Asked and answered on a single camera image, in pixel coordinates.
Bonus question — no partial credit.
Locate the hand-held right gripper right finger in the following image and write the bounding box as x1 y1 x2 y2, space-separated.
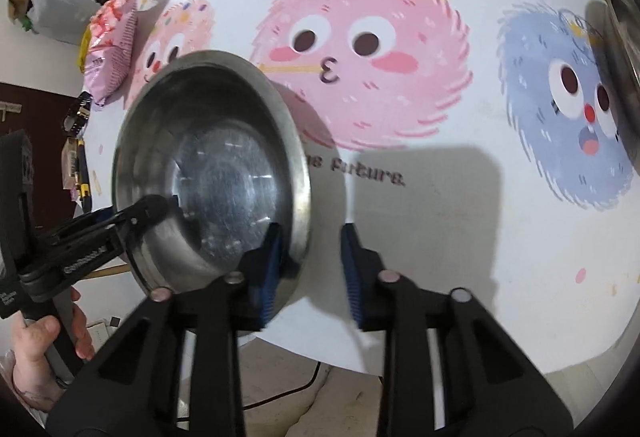
340 222 573 437

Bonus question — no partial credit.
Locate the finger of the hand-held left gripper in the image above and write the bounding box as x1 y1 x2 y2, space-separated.
32 194 173 248
17 237 133 303

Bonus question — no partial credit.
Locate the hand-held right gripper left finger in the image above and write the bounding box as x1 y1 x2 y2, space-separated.
45 222 291 437

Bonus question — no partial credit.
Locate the steel bowl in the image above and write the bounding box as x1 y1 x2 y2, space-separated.
600 0 640 148
111 50 312 335

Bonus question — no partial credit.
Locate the person's left hand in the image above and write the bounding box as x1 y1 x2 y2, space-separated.
11 287 97 413

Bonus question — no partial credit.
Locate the black and yellow object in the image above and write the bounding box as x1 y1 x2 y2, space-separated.
62 137 93 210

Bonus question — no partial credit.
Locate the dark brown cabinet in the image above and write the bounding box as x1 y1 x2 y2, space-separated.
0 82 86 248

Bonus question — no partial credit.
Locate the printed cartoon tablecloth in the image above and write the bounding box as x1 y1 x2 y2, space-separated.
80 0 640 375

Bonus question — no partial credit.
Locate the beige cushion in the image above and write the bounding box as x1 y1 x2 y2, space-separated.
240 342 386 437

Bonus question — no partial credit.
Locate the pink snack packet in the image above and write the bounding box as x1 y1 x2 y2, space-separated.
82 0 141 108

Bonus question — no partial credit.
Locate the grey plastic bag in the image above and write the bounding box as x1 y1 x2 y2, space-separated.
27 0 101 45

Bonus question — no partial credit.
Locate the black cable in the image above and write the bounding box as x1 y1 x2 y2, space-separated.
245 359 322 398

